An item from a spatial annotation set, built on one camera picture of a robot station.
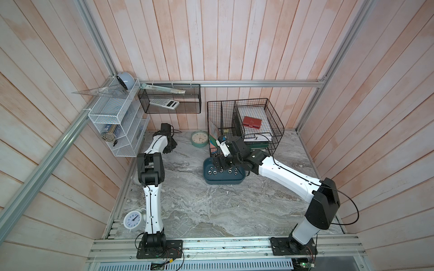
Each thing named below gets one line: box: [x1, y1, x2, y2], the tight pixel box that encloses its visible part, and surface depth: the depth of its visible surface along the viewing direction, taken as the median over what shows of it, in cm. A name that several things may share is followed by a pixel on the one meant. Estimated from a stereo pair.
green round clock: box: [191, 130, 209, 148], surface depth 115 cm
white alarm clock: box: [120, 207, 147, 233], surface depth 81 cm
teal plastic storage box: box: [202, 157, 246, 185], surface depth 99 cm
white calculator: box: [149, 98, 180, 110], surface depth 100 cm
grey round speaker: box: [116, 71, 136, 90], surface depth 85 cm
